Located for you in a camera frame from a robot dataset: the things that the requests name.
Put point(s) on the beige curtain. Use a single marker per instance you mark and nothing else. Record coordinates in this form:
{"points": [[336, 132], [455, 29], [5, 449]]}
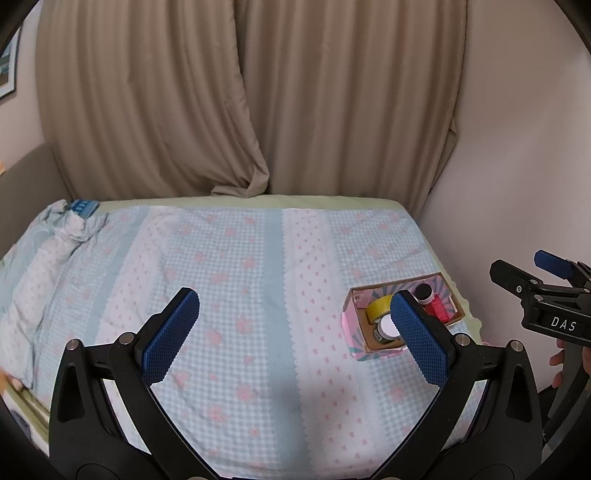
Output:
{"points": [[148, 99]]}

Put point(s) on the red lid jar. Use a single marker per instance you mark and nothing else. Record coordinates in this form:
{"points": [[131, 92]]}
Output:
{"points": [[436, 308]]}

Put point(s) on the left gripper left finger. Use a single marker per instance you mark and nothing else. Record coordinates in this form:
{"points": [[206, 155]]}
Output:
{"points": [[105, 422]]}

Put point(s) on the person's right hand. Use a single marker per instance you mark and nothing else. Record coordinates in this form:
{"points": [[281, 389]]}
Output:
{"points": [[559, 358]]}

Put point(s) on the black cap white bottle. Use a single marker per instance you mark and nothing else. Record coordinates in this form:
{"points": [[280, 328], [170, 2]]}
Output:
{"points": [[424, 293]]}

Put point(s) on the cardboard box with pink flaps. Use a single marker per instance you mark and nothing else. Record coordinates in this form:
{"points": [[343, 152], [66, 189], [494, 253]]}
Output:
{"points": [[359, 332]]}

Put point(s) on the light green mattress sheet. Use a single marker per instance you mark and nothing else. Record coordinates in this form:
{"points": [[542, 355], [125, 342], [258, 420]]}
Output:
{"points": [[277, 200]]}

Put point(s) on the yellow tape roll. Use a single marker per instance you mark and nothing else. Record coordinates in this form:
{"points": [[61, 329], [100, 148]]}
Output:
{"points": [[379, 308]]}

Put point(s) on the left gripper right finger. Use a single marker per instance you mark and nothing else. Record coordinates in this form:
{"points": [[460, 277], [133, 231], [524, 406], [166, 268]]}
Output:
{"points": [[484, 422]]}

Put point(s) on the flat white lid jar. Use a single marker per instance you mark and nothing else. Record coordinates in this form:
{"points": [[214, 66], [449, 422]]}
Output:
{"points": [[386, 331]]}

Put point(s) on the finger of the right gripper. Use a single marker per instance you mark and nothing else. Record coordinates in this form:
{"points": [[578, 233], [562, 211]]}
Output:
{"points": [[516, 281], [557, 266]]}

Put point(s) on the framed wall picture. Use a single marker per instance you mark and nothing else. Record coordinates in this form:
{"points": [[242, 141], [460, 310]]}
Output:
{"points": [[8, 66]]}

